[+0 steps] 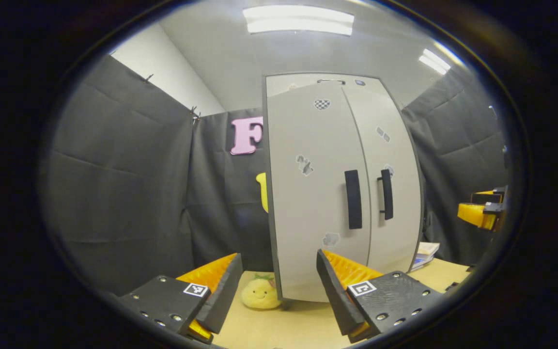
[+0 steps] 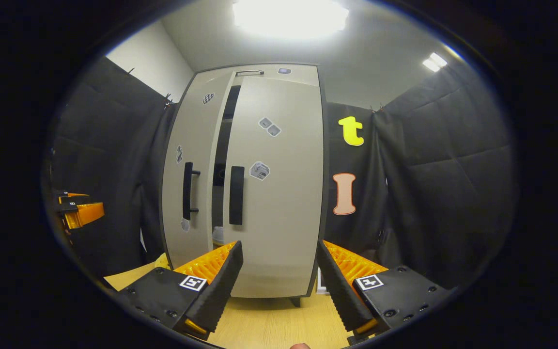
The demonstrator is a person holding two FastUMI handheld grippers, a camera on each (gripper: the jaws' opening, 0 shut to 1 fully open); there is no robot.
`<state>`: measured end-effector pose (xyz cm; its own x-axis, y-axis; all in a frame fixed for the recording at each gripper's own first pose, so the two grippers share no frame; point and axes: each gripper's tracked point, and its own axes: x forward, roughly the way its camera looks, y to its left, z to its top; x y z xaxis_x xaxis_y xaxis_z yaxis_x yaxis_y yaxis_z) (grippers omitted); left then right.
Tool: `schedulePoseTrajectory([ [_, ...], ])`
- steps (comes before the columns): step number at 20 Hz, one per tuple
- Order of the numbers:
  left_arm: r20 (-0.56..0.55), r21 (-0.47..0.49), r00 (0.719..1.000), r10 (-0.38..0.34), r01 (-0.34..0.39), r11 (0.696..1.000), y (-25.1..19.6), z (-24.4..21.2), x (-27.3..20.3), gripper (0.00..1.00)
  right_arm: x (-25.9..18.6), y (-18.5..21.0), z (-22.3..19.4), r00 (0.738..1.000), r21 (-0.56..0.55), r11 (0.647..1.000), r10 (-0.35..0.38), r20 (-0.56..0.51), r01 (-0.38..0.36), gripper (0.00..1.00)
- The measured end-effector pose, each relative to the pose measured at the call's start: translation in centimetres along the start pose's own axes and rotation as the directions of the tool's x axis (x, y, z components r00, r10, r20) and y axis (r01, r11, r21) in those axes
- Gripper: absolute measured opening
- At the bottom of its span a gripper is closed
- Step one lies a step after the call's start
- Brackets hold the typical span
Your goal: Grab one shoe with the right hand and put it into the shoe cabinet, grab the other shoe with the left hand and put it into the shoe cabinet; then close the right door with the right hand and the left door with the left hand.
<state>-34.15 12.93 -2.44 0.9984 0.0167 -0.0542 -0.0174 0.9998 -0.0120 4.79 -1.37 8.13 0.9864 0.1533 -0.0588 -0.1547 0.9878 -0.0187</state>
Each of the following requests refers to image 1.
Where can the grey shoe cabinet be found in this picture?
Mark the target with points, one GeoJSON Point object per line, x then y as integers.
{"type": "Point", "coordinates": [284, 86]}

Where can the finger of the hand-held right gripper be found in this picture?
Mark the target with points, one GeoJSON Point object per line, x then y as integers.
{"type": "Point", "coordinates": [489, 196]}
{"type": "Point", "coordinates": [472, 214]}

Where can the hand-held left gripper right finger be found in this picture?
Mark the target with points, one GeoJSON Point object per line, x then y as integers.
{"type": "Point", "coordinates": [339, 295]}

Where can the large ceiling light panel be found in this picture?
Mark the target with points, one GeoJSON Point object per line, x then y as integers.
{"type": "Point", "coordinates": [298, 20]}

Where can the grey cabinet door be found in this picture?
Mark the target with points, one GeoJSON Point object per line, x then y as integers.
{"type": "Point", "coordinates": [308, 203]}
{"type": "Point", "coordinates": [400, 145]}

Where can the stacked books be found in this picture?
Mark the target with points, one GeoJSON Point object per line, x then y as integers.
{"type": "Point", "coordinates": [424, 254]}

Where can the yellow smiling plush toy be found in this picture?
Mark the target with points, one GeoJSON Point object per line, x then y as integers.
{"type": "Point", "coordinates": [259, 293]}

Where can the small ceiling light panel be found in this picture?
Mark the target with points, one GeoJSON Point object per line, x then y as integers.
{"type": "Point", "coordinates": [434, 61]}

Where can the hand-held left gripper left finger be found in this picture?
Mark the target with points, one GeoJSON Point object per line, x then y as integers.
{"type": "Point", "coordinates": [221, 295]}

